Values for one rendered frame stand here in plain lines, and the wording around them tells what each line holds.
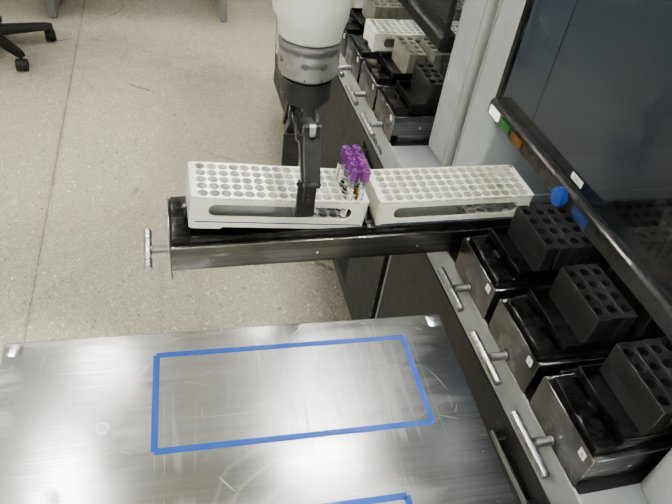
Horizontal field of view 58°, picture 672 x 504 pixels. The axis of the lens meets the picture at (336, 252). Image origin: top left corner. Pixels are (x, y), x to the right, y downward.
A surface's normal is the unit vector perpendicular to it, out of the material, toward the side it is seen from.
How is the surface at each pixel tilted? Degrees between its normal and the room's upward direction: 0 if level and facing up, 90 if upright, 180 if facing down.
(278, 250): 90
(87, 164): 0
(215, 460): 0
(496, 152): 90
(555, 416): 90
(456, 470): 0
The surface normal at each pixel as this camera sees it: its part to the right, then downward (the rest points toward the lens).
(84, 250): 0.12, -0.74
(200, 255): 0.22, 0.67
